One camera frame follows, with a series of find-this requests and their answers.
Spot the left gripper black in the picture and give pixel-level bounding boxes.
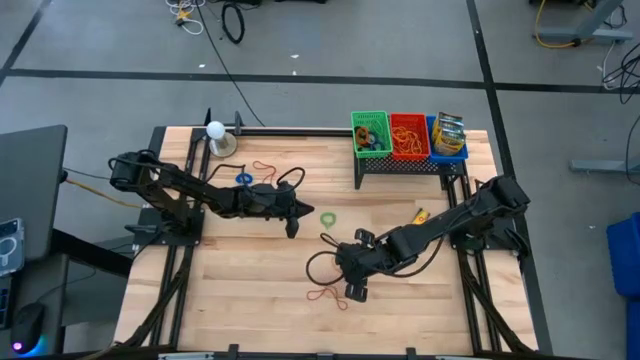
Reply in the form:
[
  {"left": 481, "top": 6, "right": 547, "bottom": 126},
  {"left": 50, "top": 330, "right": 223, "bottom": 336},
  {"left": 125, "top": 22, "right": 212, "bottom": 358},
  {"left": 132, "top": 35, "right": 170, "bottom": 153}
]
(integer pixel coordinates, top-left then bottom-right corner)
[{"left": 238, "top": 182, "right": 315, "bottom": 221}]

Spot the green plastic basket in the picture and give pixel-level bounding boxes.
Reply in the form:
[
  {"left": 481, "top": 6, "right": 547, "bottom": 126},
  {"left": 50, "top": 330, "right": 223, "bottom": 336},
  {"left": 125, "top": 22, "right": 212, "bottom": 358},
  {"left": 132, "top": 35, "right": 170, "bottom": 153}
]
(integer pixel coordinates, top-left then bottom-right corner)
[{"left": 350, "top": 110, "right": 395, "bottom": 159}]

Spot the blue plastic basket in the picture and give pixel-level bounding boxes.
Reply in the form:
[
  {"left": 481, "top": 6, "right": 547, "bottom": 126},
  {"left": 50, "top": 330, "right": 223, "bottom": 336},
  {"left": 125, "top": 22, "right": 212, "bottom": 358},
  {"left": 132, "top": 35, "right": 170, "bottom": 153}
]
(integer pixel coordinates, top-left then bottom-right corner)
[{"left": 425, "top": 114, "right": 470, "bottom": 165}]

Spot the large yellow crayon box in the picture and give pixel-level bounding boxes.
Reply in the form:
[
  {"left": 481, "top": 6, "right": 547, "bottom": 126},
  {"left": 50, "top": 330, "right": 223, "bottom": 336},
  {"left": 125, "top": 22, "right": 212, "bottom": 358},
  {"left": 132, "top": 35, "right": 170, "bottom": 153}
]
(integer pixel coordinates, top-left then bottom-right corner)
[{"left": 432, "top": 130, "right": 466, "bottom": 156}]

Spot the red plastic basket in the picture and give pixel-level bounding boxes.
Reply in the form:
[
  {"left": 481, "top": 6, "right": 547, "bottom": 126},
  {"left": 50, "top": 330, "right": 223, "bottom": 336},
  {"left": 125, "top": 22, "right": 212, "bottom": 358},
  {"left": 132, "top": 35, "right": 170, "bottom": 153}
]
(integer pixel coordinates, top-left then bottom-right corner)
[{"left": 390, "top": 112, "right": 431, "bottom": 162}]

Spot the grey desk foot bar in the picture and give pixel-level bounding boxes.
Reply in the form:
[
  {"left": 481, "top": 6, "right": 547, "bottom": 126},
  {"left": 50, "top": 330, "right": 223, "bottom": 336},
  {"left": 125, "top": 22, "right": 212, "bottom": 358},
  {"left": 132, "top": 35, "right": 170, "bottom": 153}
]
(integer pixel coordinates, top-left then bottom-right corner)
[{"left": 571, "top": 158, "right": 640, "bottom": 175}]

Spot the grey side desk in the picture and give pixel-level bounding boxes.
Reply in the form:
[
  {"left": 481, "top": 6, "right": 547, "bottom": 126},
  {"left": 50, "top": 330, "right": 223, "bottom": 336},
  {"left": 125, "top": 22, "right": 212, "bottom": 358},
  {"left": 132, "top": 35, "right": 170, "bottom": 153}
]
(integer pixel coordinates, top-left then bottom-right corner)
[{"left": 0, "top": 124, "right": 69, "bottom": 264}]

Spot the red rubber band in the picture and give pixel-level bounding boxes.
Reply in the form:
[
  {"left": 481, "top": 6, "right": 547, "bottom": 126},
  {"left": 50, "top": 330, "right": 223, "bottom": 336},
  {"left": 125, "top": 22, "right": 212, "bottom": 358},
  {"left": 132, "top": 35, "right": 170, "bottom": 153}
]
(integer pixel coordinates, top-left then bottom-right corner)
[
  {"left": 252, "top": 160, "right": 278, "bottom": 185},
  {"left": 306, "top": 285, "right": 349, "bottom": 312}
]

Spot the black perforated metal shelf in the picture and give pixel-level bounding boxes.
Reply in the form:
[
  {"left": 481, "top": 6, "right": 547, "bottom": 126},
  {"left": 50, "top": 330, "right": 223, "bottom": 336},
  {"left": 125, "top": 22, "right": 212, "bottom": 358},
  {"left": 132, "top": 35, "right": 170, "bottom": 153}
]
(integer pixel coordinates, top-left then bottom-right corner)
[{"left": 353, "top": 149, "right": 466, "bottom": 190}]

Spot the white bulb brass lamp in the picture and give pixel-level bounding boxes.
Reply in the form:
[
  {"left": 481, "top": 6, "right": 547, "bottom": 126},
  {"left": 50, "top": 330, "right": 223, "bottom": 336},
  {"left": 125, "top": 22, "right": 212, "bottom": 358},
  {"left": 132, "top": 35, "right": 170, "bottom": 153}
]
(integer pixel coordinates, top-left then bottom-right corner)
[{"left": 205, "top": 120, "right": 239, "bottom": 159}]

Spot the blue storage bin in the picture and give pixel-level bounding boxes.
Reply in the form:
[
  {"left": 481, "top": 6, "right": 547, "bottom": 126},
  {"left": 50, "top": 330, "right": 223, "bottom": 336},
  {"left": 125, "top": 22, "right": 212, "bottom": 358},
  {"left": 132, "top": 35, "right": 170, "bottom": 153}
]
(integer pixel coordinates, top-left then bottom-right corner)
[{"left": 606, "top": 212, "right": 640, "bottom": 360}]

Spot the clear phone case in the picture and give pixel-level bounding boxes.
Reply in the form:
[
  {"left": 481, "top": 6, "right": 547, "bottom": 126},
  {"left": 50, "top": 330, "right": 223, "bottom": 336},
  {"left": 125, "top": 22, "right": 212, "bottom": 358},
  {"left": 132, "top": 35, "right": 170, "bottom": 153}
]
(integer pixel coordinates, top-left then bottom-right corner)
[{"left": 0, "top": 217, "right": 26, "bottom": 277}]

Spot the black computer mouse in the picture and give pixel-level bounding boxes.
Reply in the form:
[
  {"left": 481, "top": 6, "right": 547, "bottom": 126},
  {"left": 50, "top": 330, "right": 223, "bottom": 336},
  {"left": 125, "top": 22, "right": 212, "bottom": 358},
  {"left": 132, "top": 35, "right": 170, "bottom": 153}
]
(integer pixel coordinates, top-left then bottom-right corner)
[{"left": 9, "top": 302, "right": 46, "bottom": 355}]

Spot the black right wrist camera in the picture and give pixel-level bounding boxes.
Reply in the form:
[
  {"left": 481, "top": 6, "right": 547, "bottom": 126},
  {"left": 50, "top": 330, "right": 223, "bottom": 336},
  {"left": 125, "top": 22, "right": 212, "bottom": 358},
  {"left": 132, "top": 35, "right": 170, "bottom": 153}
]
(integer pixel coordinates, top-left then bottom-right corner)
[{"left": 344, "top": 282, "right": 370, "bottom": 304}]

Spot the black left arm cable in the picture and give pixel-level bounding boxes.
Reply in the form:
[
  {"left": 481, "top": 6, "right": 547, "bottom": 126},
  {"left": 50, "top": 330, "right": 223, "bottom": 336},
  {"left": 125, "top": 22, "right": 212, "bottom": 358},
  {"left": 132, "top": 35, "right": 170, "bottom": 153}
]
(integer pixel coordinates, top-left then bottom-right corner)
[{"left": 275, "top": 166, "right": 307, "bottom": 192}]

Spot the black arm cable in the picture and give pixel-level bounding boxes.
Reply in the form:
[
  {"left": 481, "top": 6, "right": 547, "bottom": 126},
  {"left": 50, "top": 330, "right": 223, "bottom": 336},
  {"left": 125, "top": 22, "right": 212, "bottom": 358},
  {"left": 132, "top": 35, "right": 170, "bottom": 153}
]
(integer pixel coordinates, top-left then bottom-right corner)
[
  {"left": 275, "top": 166, "right": 307, "bottom": 192},
  {"left": 305, "top": 232, "right": 346, "bottom": 287}
]

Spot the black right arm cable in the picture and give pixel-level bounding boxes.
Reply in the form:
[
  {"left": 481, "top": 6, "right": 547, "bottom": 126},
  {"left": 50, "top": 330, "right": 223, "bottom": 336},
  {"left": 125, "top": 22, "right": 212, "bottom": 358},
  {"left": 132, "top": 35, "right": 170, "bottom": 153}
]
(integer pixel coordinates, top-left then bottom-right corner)
[{"left": 305, "top": 232, "right": 346, "bottom": 287}]

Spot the long black floor cable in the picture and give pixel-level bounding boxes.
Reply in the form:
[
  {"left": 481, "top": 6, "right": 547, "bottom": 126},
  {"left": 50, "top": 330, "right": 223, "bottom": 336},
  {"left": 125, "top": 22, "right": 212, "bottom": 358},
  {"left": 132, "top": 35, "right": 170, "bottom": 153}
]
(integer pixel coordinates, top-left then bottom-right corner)
[{"left": 194, "top": 0, "right": 266, "bottom": 127}]

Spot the yellow table cable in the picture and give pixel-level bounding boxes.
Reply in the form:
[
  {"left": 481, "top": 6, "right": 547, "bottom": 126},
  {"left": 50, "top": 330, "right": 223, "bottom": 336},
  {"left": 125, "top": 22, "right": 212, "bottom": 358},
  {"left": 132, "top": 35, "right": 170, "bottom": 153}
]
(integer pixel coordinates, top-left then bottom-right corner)
[{"left": 64, "top": 178, "right": 146, "bottom": 209}]

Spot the black coiled floor cable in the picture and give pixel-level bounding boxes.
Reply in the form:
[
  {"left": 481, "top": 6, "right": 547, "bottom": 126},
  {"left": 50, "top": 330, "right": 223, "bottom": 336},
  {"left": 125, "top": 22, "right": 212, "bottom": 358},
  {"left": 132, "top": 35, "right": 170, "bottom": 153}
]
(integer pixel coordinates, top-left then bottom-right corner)
[{"left": 221, "top": 1, "right": 246, "bottom": 45}]

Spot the white floor cable bundle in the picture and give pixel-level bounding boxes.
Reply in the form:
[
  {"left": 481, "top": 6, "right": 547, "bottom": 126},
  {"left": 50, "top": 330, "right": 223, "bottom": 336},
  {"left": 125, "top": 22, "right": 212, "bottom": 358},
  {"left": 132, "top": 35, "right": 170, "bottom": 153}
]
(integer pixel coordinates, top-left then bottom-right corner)
[{"left": 164, "top": 0, "right": 206, "bottom": 36}]

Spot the yellow floor cable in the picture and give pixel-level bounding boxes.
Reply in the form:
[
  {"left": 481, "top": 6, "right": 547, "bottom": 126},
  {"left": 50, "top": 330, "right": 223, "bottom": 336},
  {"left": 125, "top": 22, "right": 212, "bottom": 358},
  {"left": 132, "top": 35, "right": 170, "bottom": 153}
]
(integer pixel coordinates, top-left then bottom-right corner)
[{"left": 533, "top": 0, "right": 581, "bottom": 50}]

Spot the grey desk frame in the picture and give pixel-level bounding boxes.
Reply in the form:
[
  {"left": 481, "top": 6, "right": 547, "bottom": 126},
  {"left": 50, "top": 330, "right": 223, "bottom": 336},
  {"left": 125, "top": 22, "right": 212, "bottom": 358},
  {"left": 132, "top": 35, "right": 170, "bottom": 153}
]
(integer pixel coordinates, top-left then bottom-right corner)
[{"left": 529, "top": 0, "right": 634, "bottom": 44}]

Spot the black cable bundle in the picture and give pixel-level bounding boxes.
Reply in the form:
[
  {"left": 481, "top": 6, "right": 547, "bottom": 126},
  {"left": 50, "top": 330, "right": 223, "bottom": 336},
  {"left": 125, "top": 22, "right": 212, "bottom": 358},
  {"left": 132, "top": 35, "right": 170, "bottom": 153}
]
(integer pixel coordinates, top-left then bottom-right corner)
[{"left": 599, "top": 42, "right": 640, "bottom": 106}]

